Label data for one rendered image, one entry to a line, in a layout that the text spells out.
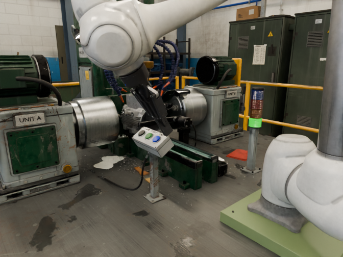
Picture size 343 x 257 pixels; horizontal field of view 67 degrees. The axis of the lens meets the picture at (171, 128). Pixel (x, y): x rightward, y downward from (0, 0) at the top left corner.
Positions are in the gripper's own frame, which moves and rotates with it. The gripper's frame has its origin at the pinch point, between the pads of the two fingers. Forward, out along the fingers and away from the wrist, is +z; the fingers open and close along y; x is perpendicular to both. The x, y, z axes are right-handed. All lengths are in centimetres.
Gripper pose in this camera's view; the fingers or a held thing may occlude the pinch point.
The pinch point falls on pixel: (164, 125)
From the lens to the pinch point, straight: 80.5
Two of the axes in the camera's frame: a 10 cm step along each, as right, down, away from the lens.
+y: -6.2, -2.1, 7.6
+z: 4.2, 7.3, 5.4
